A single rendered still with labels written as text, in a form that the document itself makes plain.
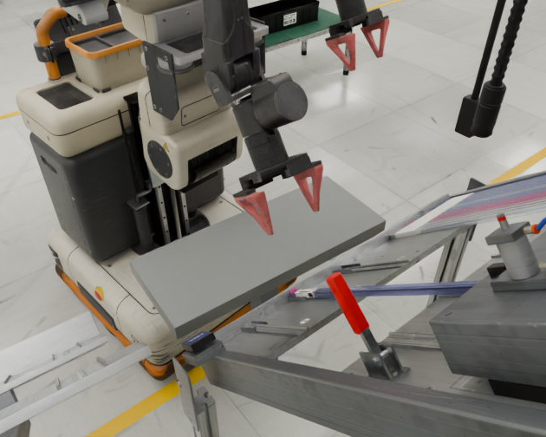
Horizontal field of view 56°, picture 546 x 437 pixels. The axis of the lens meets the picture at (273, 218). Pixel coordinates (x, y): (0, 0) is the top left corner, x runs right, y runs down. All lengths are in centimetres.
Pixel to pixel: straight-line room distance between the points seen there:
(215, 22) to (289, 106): 15
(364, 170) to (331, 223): 129
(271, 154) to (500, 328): 50
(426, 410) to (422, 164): 231
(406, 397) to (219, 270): 80
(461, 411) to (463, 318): 6
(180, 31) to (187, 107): 19
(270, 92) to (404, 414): 47
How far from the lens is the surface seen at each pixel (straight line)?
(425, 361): 51
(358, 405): 50
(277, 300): 94
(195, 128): 129
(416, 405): 43
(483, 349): 41
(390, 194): 244
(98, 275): 170
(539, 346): 38
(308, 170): 84
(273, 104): 73
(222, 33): 75
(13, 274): 224
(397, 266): 86
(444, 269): 140
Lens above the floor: 144
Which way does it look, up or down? 40 degrees down
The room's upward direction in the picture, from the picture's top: straight up
